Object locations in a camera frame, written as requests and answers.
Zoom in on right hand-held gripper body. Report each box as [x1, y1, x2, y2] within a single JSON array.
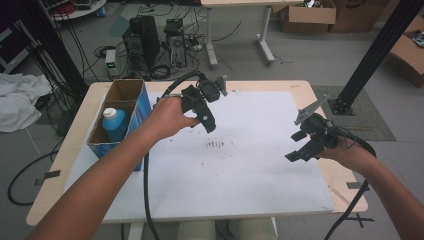
[[294, 93, 340, 152]]

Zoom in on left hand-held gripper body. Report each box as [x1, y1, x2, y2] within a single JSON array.
[[181, 75, 230, 120]]

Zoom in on blue cardboard box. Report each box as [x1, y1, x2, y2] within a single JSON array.
[[86, 78, 154, 173]]

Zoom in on blue bottle with white cap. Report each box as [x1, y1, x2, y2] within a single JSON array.
[[101, 107, 130, 143]]

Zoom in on person's left hand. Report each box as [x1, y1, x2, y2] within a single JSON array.
[[146, 94, 201, 143]]

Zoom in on person's right hand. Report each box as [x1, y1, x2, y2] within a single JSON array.
[[316, 134, 378, 174]]

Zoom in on grey floor mat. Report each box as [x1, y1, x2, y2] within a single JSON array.
[[311, 85, 397, 142]]

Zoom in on small black computer tower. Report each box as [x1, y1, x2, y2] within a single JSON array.
[[163, 18, 189, 70]]

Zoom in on light wooden table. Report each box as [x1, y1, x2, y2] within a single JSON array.
[[25, 79, 369, 240]]

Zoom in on grey tape strip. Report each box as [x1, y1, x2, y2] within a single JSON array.
[[345, 181, 371, 192]]

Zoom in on white foam mat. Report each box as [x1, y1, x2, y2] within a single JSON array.
[[64, 90, 335, 224]]

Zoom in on white-legged desk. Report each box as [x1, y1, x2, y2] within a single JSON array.
[[200, 0, 305, 70]]

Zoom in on large black computer tower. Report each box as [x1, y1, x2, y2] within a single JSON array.
[[121, 15, 161, 73]]

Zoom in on open brown cardboard box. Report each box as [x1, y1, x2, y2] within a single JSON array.
[[279, 0, 337, 35]]

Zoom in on brown cardboard box with flaps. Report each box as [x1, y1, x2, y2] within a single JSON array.
[[385, 14, 424, 90]]

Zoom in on tall brown cardboard box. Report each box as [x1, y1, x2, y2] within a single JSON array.
[[329, 0, 390, 34]]

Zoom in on round white table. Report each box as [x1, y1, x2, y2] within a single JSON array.
[[39, 0, 108, 22]]

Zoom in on dark tape strip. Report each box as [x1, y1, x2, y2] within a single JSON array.
[[34, 169, 62, 187]]

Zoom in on white crumpled cloth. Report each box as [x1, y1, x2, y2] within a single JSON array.
[[0, 72, 53, 134]]

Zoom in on grey metal rack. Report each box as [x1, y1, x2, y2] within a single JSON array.
[[0, 19, 32, 75]]

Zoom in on coiled black cable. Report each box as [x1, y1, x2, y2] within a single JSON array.
[[149, 63, 172, 81]]

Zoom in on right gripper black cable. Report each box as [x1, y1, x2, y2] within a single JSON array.
[[324, 126, 378, 240]]

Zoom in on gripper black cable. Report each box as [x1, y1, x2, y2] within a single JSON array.
[[142, 70, 208, 240], [324, 126, 378, 240]]

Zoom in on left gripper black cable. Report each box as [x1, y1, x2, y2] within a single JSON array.
[[142, 70, 208, 240]]

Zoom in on black aluminium frame post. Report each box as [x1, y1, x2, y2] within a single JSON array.
[[327, 0, 424, 116]]

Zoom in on black frame post with cables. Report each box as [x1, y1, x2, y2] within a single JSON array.
[[14, 0, 90, 103]]

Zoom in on black floor cable loop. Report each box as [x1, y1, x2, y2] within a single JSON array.
[[6, 149, 60, 206]]

